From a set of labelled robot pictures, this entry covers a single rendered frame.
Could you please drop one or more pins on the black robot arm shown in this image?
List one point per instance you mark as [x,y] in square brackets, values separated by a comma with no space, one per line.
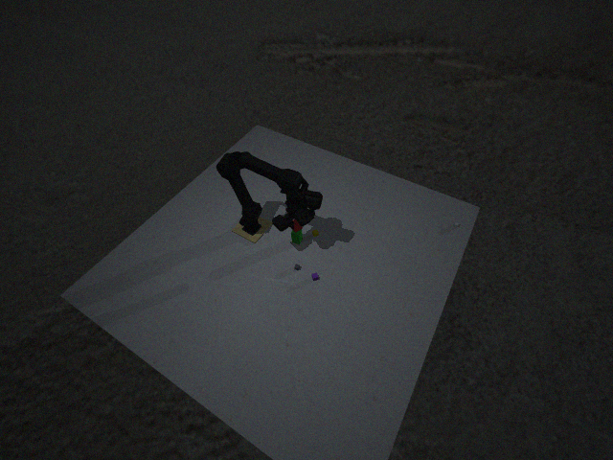
[288,180]

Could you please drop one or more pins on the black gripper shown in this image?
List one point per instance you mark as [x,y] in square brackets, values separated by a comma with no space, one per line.
[283,222]

